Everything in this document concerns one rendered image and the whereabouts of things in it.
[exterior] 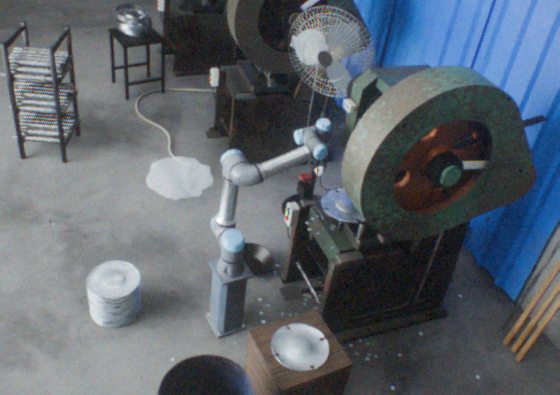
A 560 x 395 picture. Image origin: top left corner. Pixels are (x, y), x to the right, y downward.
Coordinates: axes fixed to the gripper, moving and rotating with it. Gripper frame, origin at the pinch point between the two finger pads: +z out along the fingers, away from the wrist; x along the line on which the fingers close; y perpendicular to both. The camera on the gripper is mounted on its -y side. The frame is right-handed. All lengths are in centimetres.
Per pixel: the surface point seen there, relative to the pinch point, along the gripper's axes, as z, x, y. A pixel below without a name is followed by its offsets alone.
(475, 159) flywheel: -40, -75, 17
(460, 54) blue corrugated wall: -10, -14, 152
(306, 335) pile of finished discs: 42, -40, -64
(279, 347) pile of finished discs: 39, -34, -79
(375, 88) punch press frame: -53, -17, 20
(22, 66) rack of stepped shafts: 6, 232, -31
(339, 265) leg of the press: 21, -36, -31
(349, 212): 8.2, -25.6, -6.5
